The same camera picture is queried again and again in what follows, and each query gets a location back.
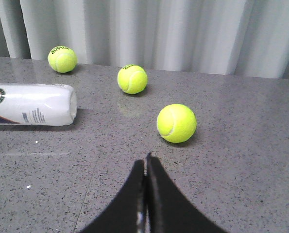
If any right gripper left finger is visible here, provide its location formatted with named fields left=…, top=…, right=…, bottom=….
left=81, top=160, right=145, bottom=233

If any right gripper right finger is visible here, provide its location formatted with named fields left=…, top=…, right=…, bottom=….
left=146, top=153, right=225, bottom=233

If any white blue Wilson tennis can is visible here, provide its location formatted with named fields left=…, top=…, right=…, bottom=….
left=0, top=83, right=77, bottom=126

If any far-right yellow tennis ball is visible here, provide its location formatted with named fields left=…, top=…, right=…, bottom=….
left=156, top=103, right=197, bottom=143

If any right yellow tennis ball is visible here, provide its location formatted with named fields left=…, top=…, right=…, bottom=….
left=117, top=64, right=148, bottom=95

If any centre yellow tennis ball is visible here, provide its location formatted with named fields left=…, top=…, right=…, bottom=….
left=48, top=46, right=77, bottom=73

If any grey pleated curtain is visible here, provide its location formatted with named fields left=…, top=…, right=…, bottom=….
left=0, top=0, right=289, bottom=79

